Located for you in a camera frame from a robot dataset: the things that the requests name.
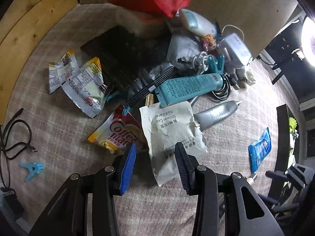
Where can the black pouch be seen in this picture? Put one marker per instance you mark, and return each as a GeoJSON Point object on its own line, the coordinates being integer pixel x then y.
{"type": "Point", "coordinates": [118, 54]}

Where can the white power adapter box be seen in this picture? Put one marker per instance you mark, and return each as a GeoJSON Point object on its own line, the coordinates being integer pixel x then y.
{"type": "Point", "coordinates": [235, 51]}

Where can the black table leg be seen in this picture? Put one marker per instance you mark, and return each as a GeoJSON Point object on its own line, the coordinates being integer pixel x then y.
{"type": "Point", "coordinates": [280, 76]}

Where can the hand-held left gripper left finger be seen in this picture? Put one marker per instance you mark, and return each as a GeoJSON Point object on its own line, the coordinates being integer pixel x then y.
{"type": "Point", "coordinates": [128, 169]}

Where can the black adapter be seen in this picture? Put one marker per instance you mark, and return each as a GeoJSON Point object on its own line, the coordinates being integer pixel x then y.
{"type": "Point", "coordinates": [12, 201]}

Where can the white squeeze bottle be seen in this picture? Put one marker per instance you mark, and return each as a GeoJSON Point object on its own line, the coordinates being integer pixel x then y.
{"type": "Point", "coordinates": [196, 22]}

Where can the grey black striped packet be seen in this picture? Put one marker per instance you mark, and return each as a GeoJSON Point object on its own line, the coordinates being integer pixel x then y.
{"type": "Point", "coordinates": [161, 73]}

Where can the wooden board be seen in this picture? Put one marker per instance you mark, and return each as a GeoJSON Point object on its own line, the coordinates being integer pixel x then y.
{"type": "Point", "coordinates": [29, 29]}

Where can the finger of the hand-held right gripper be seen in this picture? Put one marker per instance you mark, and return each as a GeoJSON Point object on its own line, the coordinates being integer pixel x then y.
{"type": "Point", "coordinates": [270, 199]}
{"type": "Point", "coordinates": [278, 175]}

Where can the teal tube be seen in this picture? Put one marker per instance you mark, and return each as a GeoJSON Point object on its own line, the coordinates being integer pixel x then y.
{"type": "Point", "coordinates": [189, 87]}

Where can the grey bead cluster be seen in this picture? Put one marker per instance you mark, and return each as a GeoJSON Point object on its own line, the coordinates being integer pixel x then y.
{"type": "Point", "coordinates": [295, 135]}

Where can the red snack bag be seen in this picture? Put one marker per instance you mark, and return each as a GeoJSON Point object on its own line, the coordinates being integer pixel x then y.
{"type": "Point", "coordinates": [152, 0]}

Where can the silver tube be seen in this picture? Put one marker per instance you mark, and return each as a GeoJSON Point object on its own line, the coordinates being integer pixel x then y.
{"type": "Point", "coordinates": [216, 114]}

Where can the blue clothespin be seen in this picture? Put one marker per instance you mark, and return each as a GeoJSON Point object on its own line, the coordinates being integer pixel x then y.
{"type": "Point", "coordinates": [216, 64]}
{"type": "Point", "coordinates": [114, 97]}

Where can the black bin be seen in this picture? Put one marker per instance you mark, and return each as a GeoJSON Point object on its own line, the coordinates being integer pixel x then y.
{"type": "Point", "coordinates": [283, 137]}

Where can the black comb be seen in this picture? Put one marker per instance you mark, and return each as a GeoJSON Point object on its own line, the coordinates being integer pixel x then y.
{"type": "Point", "coordinates": [145, 75]}

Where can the silver sachet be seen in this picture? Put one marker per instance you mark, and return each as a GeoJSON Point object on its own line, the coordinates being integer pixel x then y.
{"type": "Point", "coordinates": [86, 88]}
{"type": "Point", "coordinates": [60, 71]}

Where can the grey foil packet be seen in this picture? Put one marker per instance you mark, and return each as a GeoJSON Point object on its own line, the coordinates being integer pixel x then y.
{"type": "Point", "coordinates": [182, 49]}

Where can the light blue clip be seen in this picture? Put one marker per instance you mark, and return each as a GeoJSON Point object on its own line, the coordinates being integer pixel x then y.
{"type": "Point", "coordinates": [32, 169]}

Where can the white paper packet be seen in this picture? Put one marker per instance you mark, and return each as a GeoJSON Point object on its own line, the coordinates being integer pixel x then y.
{"type": "Point", "coordinates": [172, 137]}

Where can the black equipment stand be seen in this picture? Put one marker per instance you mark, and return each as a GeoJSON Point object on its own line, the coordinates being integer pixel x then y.
{"type": "Point", "coordinates": [285, 49]}

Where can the yellow shuttlecock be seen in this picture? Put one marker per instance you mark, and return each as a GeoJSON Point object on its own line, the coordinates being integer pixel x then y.
{"type": "Point", "coordinates": [292, 124]}

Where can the red yellow creamer packet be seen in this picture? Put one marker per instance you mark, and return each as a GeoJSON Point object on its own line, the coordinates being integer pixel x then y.
{"type": "Point", "coordinates": [118, 132]}

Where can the white plug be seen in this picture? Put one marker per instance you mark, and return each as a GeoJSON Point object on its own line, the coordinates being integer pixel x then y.
{"type": "Point", "coordinates": [246, 77]}

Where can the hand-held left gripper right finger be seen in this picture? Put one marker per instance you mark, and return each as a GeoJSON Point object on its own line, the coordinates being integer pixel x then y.
{"type": "Point", "coordinates": [183, 169]}

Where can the wooden clothespin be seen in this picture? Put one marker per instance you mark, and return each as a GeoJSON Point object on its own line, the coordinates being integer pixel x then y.
{"type": "Point", "coordinates": [149, 100]}

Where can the pink plaid covered desktop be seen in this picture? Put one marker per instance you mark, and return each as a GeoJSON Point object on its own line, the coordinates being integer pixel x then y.
{"type": "Point", "coordinates": [61, 132]}

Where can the blue wet wipes packet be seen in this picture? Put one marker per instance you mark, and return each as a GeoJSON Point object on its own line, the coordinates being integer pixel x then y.
{"type": "Point", "coordinates": [259, 150]}

